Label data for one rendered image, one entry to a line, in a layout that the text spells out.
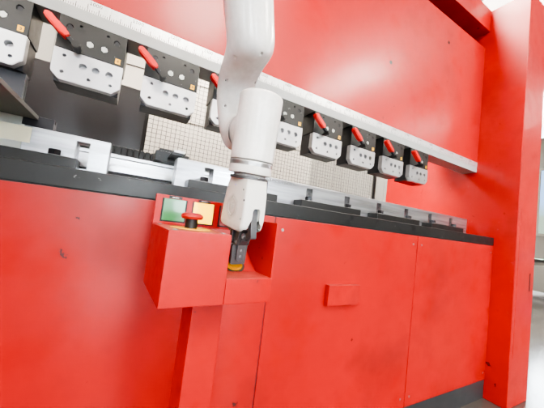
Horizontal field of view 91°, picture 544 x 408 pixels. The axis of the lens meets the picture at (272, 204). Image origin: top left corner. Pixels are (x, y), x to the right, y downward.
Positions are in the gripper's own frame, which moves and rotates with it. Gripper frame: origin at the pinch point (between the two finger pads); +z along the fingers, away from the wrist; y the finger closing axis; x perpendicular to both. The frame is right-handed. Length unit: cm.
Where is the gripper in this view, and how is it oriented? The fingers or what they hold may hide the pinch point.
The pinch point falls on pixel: (237, 252)
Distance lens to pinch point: 55.3
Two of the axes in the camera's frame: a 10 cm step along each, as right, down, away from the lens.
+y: 5.3, 1.4, -8.4
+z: -1.6, 9.8, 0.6
